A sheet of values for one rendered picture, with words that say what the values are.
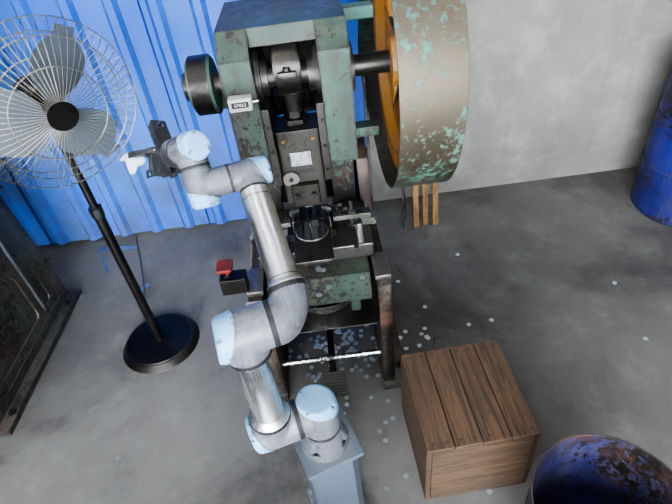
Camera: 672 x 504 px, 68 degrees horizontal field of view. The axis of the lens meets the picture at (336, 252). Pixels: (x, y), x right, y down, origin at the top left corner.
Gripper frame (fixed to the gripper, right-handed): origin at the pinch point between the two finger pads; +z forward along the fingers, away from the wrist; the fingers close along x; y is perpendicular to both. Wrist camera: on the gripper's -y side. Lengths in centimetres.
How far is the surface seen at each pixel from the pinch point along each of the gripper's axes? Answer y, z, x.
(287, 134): -6.6, -12.7, 43.4
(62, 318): 62, 158, 4
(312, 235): 28, -3, 57
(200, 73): -25.0, -6.9, 17.2
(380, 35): -43, -20, 85
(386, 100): -21, -17, 88
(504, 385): 87, -51, 99
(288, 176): 6.4, -5.4, 47.4
